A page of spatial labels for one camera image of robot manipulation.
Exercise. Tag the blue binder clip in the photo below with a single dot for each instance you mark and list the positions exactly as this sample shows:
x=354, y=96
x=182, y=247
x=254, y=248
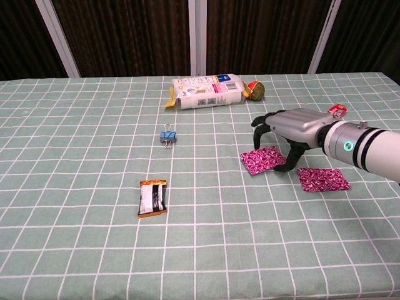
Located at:
x=168, y=137

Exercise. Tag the green checked tablecloth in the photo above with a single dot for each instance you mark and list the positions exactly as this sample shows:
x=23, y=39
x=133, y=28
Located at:
x=93, y=250

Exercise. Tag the magenta patterned packet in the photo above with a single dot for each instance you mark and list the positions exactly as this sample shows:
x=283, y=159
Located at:
x=323, y=179
x=261, y=160

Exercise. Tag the red and green ball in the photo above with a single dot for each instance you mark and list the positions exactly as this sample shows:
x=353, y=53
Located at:
x=257, y=90

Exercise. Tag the dark brown partition panel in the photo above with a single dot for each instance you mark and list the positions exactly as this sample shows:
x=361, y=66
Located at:
x=125, y=37
x=262, y=34
x=368, y=34
x=22, y=37

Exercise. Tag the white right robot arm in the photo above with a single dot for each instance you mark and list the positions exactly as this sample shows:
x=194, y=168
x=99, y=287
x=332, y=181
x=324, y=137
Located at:
x=368, y=147

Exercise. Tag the white partition frame post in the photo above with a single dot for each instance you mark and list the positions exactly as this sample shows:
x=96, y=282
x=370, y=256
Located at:
x=325, y=34
x=57, y=37
x=197, y=37

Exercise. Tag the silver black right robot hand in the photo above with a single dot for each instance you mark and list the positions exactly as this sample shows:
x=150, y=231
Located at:
x=297, y=126

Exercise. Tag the white snack bag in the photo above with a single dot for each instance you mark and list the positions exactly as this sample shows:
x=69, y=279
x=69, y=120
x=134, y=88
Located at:
x=206, y=92

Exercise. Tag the red snack packet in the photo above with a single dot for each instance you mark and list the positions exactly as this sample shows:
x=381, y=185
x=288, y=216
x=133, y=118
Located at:
x=337, y=110

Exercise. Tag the black white snack bar packet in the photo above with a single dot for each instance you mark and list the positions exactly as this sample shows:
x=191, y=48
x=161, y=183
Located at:
x=152, y=198

